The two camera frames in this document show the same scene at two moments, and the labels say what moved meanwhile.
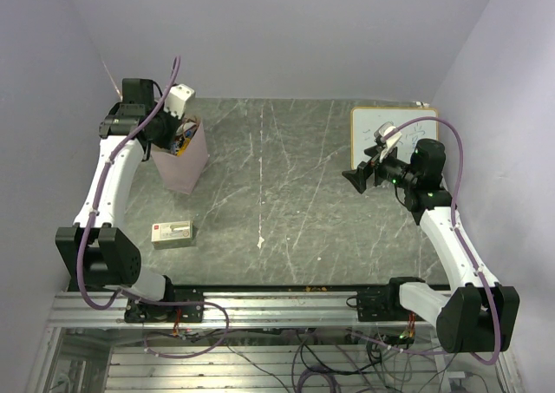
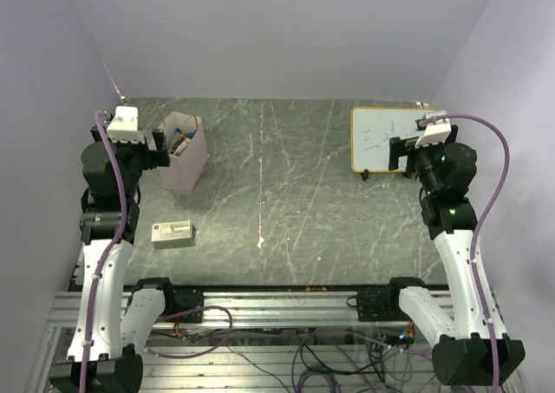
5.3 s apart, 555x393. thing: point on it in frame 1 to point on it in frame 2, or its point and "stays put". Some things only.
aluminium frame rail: (225, 309) stays put
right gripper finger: (359, 175) to (398, 147)
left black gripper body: (166, 127) to (136, 157)
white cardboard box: (171, 234) stays put
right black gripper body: (394, 171) to (422, 160)
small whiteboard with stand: (365, 119) stays put
